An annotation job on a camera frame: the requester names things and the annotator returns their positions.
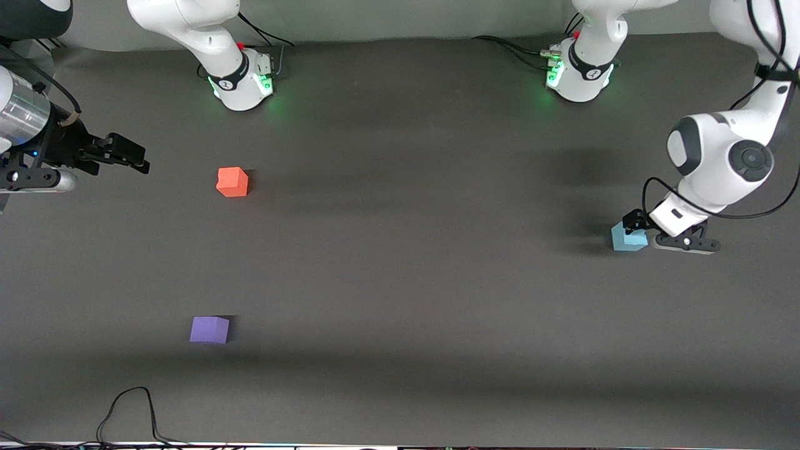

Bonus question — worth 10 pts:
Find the light blue foam block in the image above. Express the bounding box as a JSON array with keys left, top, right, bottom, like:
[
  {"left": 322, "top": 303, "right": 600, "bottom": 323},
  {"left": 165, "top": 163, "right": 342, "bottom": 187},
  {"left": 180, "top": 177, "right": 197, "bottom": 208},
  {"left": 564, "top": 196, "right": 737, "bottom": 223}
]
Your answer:
[{"left": 611, "top": 221, "right": 651, "bottom": 253}]

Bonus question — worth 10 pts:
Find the orange foam block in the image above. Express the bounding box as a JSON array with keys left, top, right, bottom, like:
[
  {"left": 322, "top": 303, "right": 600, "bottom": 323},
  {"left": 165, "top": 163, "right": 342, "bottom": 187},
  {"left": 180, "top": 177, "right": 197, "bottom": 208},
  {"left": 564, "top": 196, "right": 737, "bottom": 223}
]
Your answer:
[{"left": 216, "top": 167, "right": 249, "bottom": 198}]

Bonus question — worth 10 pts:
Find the purple foam block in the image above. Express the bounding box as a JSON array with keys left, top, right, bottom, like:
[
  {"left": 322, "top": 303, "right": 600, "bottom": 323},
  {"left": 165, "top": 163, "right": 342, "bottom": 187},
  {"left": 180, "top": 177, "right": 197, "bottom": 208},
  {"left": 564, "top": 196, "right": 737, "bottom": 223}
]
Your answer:
[{"left": 189, "top": 316, "right": 231, "bottom": 344}]

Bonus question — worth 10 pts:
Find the black right arm base cable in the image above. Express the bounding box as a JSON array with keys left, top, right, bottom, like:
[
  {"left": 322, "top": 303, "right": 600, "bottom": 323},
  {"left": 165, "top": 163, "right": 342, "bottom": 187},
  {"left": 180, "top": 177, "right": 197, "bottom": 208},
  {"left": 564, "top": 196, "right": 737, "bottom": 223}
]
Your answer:
[{"left": 236, "top": 11, "right": 296, "bottom": 79}]

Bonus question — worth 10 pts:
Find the black arm base cable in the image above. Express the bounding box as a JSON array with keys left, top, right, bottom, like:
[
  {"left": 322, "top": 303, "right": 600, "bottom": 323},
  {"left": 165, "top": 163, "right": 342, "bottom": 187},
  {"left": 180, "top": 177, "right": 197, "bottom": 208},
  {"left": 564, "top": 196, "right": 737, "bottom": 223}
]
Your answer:
[
  {"left": 236, "top": 11, "right": 296, "bottom": 79},
  {"left": 471, "top": 35, "right": 558, "bottom": 64}
]

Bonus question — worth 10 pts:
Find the black left arm base cable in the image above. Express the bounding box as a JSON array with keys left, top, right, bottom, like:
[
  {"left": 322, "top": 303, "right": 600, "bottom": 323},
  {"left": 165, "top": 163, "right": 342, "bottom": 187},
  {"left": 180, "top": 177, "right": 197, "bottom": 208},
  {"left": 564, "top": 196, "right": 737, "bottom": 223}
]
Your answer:
[{"left": 471, "top": 35, "right": 558, "bottom": 64}]

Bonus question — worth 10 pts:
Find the thin black looped cable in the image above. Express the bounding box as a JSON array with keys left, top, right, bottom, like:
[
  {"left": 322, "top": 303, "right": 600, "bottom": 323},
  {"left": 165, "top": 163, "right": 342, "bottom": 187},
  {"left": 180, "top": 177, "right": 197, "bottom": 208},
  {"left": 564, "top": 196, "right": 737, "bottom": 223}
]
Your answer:
[{"left": 96, "top": 386, "right": 188, "bottom": 448}]

